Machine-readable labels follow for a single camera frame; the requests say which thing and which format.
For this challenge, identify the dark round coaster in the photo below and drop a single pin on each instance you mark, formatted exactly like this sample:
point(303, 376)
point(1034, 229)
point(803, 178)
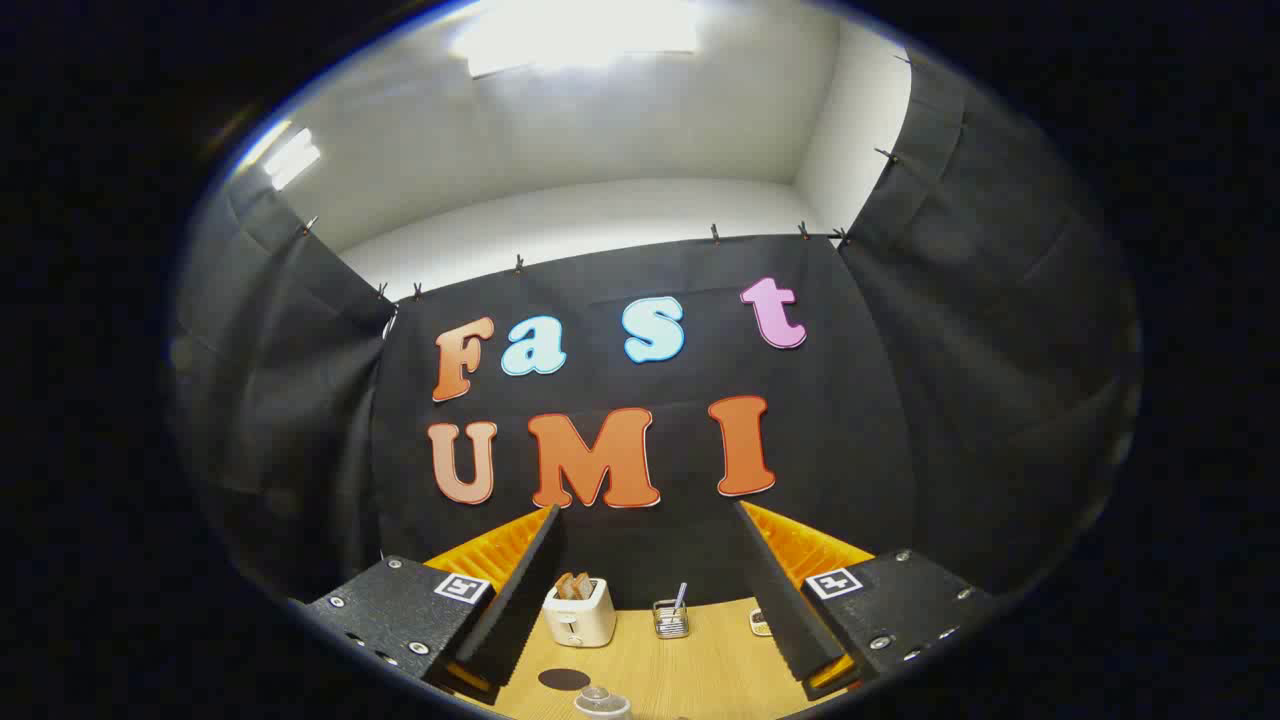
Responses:
point(563, 680)

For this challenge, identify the black backdrop cloth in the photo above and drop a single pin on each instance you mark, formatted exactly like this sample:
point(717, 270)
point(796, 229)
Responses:
point(620, 270)

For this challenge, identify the wooden table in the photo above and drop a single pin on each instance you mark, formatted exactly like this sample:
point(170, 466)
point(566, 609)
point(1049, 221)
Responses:
point(690, 670)

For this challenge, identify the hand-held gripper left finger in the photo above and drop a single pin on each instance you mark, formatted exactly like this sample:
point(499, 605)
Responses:
point(515, 600)

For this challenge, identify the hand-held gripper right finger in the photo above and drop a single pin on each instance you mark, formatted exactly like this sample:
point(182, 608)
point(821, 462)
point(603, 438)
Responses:
point(785, 610)

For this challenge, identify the ceiling light panel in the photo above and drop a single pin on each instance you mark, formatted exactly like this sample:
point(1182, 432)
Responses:
point(580, 35)
point(292, 157)

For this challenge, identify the small white device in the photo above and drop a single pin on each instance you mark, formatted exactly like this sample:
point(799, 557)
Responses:
point(758, 624)

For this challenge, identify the clear juice bottle green label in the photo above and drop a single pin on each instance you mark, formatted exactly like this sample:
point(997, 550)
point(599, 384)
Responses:
point(601, 706)

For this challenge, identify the white toaster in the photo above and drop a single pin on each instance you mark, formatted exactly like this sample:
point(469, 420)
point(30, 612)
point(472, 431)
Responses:
point(585, 622)

